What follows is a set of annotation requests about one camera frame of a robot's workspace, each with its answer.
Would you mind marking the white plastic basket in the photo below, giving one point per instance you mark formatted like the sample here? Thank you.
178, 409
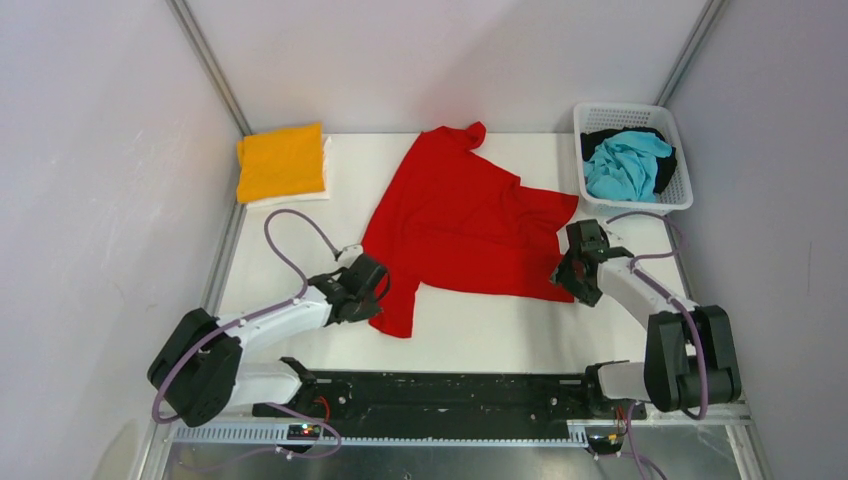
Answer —
592, 117

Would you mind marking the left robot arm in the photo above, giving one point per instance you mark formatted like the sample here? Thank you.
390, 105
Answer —
210, 364

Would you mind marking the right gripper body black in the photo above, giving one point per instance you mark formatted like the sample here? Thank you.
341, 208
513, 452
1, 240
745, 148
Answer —
566, 274

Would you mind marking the right controller board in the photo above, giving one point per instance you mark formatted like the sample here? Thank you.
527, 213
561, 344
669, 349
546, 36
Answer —
605, 445

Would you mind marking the left controller board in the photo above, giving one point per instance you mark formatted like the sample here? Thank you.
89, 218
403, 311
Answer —
304, 432

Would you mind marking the controller board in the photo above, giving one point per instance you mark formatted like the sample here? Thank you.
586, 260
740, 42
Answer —
605, 445
304, 432

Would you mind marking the red t-shirt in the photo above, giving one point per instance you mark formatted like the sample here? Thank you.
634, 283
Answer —
453, 220

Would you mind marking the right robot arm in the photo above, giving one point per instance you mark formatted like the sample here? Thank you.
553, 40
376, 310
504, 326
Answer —
690, 360

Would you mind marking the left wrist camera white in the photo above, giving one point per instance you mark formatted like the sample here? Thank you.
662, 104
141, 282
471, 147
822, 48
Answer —
348, 254

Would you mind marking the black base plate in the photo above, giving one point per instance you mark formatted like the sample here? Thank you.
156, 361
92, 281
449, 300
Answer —
456, 406

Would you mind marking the light blue t-shirt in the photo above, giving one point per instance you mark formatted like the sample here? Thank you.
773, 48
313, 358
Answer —
626, 166

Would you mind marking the aluminium frame rail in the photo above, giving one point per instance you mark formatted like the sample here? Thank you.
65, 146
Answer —
263, 423

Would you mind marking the folded orange t-shirt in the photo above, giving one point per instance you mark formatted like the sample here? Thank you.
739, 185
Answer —
281, 163

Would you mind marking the black t-shirt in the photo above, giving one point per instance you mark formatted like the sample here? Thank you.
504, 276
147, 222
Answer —
666, 169

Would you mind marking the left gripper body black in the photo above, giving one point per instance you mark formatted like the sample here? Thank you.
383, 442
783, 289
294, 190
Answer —
368, 307

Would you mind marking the folded white t-shirt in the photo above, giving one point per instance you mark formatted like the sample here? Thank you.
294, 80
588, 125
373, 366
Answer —
302, 197

